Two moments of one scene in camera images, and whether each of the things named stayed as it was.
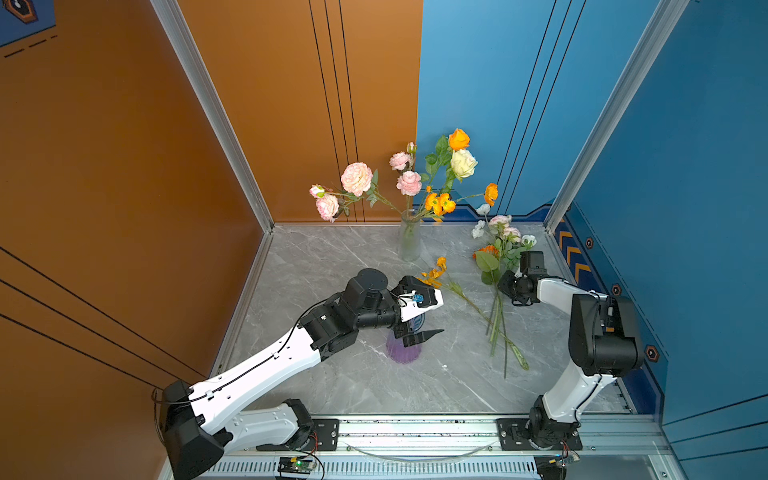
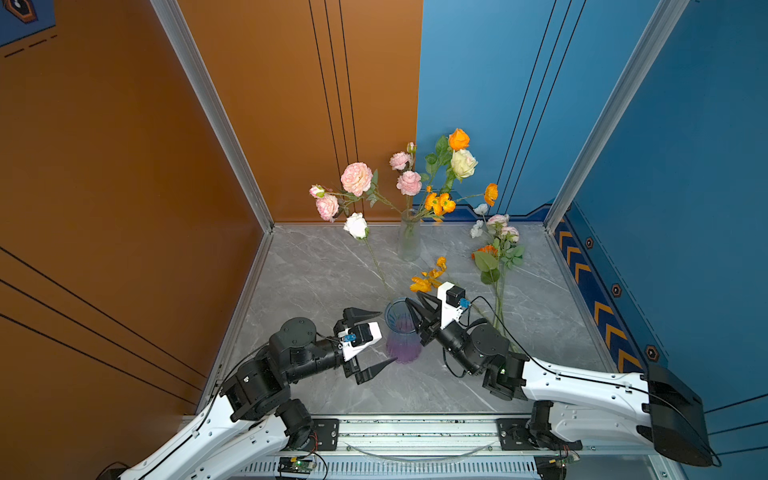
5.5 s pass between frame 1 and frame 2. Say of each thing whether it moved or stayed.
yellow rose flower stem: stayed
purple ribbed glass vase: stayed
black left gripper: moved
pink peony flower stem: stayed
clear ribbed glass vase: stayed
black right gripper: moved
